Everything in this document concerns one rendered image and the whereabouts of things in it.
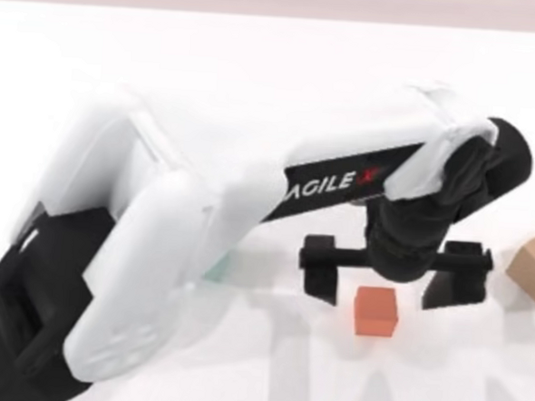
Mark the pale green block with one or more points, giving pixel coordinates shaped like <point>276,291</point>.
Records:
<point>215,270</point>

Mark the red cube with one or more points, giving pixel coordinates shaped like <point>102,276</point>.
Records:
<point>375,311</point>

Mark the tan box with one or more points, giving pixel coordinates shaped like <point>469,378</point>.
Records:
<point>533,267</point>

